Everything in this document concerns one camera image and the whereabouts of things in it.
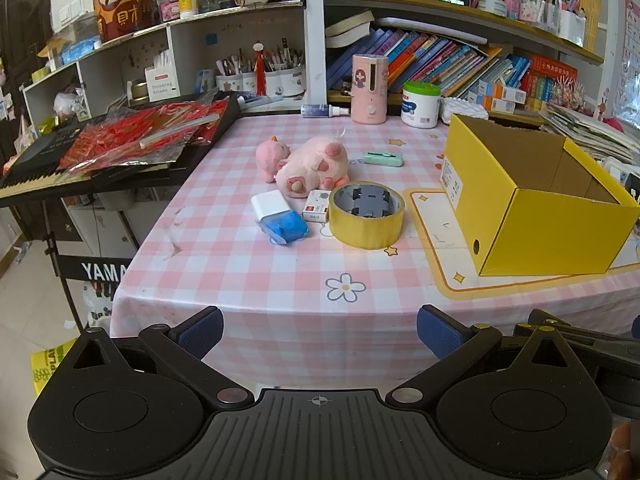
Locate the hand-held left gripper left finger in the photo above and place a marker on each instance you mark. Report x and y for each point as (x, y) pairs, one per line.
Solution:
(202, 332)

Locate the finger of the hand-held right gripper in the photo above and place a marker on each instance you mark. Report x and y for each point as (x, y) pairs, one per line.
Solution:
(600, 336)
(636, 326)

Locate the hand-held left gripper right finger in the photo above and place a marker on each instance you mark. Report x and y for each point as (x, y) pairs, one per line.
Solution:
(440, 332)

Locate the yellow cardboard box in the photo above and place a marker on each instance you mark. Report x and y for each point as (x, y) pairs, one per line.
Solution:
(550, 230)

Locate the yellow tape roll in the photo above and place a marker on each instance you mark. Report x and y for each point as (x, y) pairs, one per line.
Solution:
(360, 234)

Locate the blue plastic packet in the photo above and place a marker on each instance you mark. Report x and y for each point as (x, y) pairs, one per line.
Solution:
(285, 227)

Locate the grey toy car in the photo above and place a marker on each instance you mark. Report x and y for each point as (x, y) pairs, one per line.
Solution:
(370, 202)

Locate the pink checked tablecloth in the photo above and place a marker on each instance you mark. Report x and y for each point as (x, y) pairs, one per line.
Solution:
(250, 285)

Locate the black keyboard stand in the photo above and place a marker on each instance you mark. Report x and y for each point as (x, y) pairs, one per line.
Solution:
(95, 270)

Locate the yellow plastic bag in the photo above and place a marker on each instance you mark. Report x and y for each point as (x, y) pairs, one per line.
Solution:
(47, 365)

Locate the small white box red label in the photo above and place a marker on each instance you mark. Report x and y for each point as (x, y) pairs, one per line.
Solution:
(316, 207)

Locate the pink plush pig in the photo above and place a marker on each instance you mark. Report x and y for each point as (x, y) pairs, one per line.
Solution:
(310, 165)

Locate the stack of papers and booklets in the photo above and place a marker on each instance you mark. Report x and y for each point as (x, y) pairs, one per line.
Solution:
(585, 130)

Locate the red foil decoration packets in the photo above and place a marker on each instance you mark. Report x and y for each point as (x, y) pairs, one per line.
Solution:
(130, 140)

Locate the white cotton pads pack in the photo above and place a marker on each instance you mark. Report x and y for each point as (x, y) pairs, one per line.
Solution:
(462, 110)

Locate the white tub green lid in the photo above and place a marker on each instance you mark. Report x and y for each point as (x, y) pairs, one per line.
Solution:
(421, 107)

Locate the black electronic keyboard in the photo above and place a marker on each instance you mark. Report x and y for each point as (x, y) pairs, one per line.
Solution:
(30, 180)

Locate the white orange small box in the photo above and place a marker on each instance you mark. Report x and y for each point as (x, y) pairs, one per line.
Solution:
(492, 104)
(505, 91)

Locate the white drinking straws box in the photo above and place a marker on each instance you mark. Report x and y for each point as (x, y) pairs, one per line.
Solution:
(162, 85)

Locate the pink cylindrical dispenser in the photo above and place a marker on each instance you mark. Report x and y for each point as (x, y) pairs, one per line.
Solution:
(369, 90)

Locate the white pen holder with pens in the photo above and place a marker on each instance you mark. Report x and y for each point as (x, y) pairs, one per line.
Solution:
(280, 82)

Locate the red tassel ornament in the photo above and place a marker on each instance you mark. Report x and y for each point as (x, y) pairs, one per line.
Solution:
(260, 75)

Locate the red boxed book set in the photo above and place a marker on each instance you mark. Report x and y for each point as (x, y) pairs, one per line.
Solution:
(550, 75)

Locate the row of colourful books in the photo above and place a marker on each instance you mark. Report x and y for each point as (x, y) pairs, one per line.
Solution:
(430, 60)

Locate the blue packets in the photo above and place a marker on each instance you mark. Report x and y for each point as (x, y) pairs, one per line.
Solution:
(80, 50)

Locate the white organizer with markers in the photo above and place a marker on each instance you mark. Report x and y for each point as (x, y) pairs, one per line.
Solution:
(567, 25)

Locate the white shelf unit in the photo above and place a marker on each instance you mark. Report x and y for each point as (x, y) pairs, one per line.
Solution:
(314, 35)

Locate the orange figure printed box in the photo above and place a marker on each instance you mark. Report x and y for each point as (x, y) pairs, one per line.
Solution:
(125, 10)

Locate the wall poster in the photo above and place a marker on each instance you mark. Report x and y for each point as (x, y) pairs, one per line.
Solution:
(627, 60)

